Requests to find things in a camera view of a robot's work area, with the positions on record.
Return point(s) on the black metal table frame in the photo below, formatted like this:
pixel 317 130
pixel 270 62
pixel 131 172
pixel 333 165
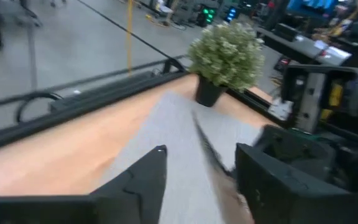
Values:
pixel 11 133

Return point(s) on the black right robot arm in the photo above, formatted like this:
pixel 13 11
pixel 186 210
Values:
pixel 309 93

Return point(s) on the beige tea packet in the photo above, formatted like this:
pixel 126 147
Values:
pixel 228 193

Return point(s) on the black table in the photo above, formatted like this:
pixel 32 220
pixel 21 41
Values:
pixel 291 46

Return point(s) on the green potted plant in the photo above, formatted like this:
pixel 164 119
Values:
pixel 225 53

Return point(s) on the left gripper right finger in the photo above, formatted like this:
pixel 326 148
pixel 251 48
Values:
pixel 275 199

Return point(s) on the grey woven placemat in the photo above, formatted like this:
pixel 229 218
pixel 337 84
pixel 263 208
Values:
pixel 179 140

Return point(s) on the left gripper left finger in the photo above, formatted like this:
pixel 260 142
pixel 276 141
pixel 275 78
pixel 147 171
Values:
pixel 135 193

